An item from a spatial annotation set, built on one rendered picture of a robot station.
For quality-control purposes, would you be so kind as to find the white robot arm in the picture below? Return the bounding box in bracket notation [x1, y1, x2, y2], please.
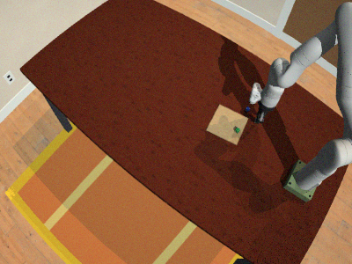
[249, 2, 352, 191]

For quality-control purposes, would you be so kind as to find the tan square mat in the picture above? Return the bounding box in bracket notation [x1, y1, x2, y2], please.
[206, 105, 248, 145]

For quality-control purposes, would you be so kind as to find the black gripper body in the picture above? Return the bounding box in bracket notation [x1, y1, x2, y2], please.
[258, 100, 275, 116]

